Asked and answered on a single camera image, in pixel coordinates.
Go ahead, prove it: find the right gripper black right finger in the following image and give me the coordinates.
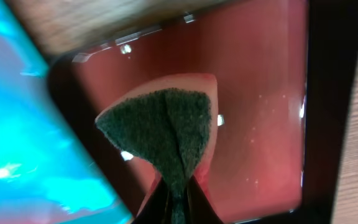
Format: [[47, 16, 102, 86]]
[[186, 176, 223, 224]]

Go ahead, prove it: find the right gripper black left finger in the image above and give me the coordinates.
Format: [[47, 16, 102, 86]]
[[132, 180, 170, 224]]

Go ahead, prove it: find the red and black sponge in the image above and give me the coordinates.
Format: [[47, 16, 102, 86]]
[[95, 73, 218, 223]]

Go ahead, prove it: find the teal plastic tray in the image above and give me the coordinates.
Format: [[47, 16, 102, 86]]
[[0, 1, 132, 224]]

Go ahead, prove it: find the black red-lined tray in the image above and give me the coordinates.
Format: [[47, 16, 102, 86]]
[[47, 1, 358, 223]]

